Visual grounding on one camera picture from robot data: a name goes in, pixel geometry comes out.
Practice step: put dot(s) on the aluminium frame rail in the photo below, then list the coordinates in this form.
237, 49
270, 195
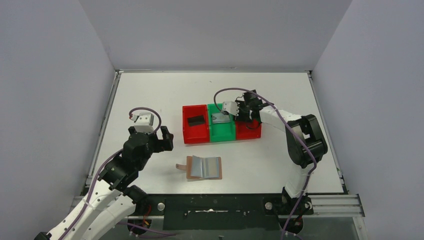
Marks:
317, 205

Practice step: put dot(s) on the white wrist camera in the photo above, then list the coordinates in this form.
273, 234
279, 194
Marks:
230, 108
143, 123

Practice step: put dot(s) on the black card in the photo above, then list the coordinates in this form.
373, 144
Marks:
196, 120

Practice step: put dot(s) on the green middle bin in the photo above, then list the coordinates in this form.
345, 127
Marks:
222, 132

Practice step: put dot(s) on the brown leather card holder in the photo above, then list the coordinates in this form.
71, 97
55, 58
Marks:
202, 168

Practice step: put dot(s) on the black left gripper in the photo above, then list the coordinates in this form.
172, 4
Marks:
159, 139

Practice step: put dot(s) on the red bin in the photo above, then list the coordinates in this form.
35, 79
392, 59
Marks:
198, 134
247, 130

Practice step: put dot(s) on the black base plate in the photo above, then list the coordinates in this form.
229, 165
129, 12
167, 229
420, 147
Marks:
179, 220

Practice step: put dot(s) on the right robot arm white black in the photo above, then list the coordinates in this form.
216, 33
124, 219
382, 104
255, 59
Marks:
306, 144

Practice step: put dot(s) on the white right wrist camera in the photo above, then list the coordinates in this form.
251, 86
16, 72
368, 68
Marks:
230, 108

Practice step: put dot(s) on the silver grey card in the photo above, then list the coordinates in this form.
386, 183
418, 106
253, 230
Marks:
220, 118

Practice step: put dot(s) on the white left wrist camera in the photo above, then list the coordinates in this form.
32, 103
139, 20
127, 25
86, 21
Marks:
143, 123

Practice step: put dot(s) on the right red bin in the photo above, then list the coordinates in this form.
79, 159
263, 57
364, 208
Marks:
247, 130

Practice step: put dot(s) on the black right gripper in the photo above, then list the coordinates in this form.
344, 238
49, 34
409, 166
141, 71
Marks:
241, 105

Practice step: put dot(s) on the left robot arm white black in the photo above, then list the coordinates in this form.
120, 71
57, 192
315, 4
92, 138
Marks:
113, 180

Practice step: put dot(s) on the left red bin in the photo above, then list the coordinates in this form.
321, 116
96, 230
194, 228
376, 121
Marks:
198, 134

